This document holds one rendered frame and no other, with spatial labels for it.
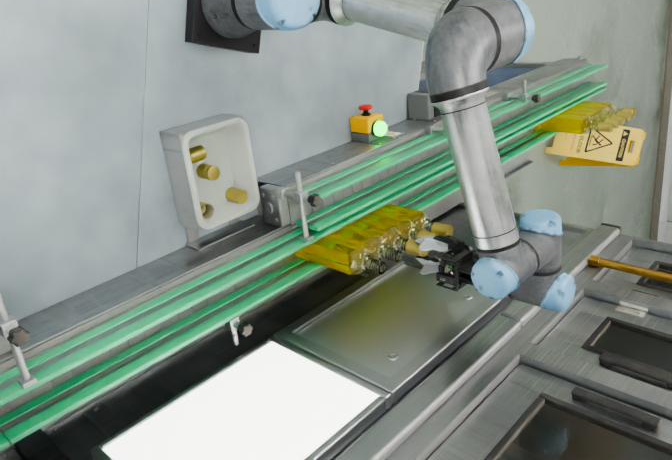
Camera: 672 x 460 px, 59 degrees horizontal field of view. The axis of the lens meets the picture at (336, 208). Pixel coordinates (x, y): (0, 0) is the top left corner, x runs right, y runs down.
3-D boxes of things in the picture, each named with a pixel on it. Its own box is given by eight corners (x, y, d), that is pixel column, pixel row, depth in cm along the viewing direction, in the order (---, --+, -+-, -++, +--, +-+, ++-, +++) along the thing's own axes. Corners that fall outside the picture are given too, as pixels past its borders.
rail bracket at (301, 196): (282, 236, 143) (318, 247, 135) (272, 169, 137) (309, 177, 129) (291, 231, 145) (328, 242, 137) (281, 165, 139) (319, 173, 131)
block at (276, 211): (262, 223, 147) (280, 229, 143) (256, 187, 144) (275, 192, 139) (273, 218, 150) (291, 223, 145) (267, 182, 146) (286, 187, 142)
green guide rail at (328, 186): (291, 197, 143) (314, 202, 138) (290, 193, 143) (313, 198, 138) (589, 66, 257) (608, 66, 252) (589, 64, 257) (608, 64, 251)
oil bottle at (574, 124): (533, 130, 231) (608, 137, 212) (533, 115, 229) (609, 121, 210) (540, 126, 234) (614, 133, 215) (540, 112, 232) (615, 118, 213)
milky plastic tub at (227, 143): (180, 225, 137) (201, 233, 132) (159, 130, 129) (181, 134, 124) (239, 201, 149) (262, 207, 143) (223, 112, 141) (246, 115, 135)
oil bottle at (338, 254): (295, 257, 149) (359, 279, 134) (292, 236, 147) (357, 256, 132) (311, 248, 152) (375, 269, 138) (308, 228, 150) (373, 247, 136)
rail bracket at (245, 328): (207, 336, 134) (244, 357, 125) (202, 310, 131) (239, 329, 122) (222, 328, 136) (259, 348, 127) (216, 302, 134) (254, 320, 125)
